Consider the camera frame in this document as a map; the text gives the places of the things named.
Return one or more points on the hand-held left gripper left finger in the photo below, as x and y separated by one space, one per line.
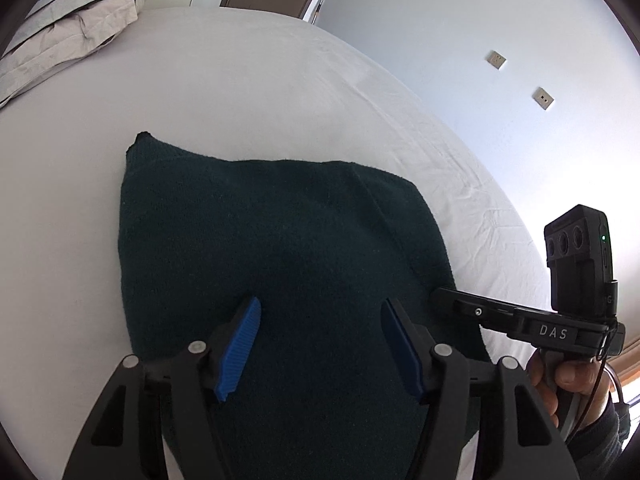
239 350

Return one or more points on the dark green knit sweater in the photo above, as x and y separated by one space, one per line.
300 240

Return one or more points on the person's right hand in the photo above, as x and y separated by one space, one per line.
575 380

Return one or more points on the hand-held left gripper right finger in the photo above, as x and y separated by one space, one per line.
404 350

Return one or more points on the white bed sheet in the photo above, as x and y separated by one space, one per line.
200 90

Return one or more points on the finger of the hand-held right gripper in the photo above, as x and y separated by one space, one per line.
470 310

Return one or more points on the beige wall socket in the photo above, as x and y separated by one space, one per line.
496 59
542 98

